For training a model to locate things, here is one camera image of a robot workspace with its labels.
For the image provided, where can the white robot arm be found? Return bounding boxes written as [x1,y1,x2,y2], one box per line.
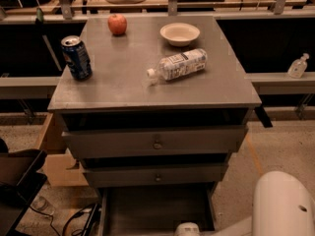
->
[173,171,315,236]

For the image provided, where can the clear plastic water bottle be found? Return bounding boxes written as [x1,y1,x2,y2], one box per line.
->
[147,48,208,81]

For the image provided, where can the grey drawer cabinet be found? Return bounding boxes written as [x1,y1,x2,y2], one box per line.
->
[47,14,263,189]

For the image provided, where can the grey middle drawer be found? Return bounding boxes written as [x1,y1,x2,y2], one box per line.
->
[83,163,227,188]

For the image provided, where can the blue soda can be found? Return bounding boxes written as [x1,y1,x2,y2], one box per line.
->
[61,35,93,81]

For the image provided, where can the red apple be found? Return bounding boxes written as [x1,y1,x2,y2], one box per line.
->
[107,14,127,35]

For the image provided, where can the hand sanitizer bottle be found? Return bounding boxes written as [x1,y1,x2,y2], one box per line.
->
[287,53,309,79]

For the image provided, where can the grey bottom drawer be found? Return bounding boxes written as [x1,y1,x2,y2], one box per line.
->
[97,184,215,236]

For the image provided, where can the black box with lid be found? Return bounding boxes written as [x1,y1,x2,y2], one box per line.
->
[0,149,47,236]

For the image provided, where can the wooden box on floor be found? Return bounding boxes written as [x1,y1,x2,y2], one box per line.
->
[34,113,88,187]

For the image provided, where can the grey top drawer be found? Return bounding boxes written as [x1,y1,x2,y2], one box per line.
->
[62,125,248,159]

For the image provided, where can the black cable on floor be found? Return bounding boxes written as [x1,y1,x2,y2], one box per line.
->
[30,203,98,236]

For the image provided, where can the white paper bowl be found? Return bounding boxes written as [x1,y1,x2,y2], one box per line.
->
[159,23,200,47]

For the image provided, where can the grey drawer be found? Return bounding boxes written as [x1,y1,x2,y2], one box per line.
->
[62,125,248,159]
[83,163,227,188]
[97,184,215,236]

